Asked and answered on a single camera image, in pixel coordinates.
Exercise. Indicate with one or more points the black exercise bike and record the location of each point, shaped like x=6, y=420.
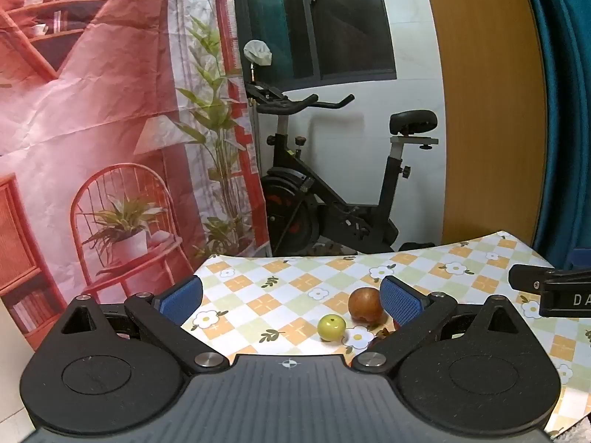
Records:
x=332, y=212

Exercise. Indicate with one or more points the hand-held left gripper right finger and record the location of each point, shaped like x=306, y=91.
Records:
x=401, y=303

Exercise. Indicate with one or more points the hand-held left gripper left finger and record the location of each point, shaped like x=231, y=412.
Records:
x=179, y=302

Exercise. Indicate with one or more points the dark window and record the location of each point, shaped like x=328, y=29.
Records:
x=341, y=18

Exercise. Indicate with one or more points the metal backdrop stand pole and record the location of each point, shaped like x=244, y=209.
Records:
x=254, y=124

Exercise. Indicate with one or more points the white cloth cap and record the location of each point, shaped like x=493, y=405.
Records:
x=258, y=52

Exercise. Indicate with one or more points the brown round fruit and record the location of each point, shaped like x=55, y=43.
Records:
x=364, y=305

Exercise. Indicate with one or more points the teal curtain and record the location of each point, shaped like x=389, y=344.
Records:
x=568, y=124

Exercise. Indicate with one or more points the small green round fruit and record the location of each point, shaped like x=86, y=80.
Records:
x=331, y=327

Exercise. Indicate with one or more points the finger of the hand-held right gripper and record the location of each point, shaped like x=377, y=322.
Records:
x=526, y=278

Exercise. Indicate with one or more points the wooden door panel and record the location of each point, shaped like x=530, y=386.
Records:
x=485, y=101

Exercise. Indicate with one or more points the checkered floral tablecloth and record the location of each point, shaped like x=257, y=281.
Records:
x=286, y=286

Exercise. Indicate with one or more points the printed red backdrop cloth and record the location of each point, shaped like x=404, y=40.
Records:
x=92, y=124

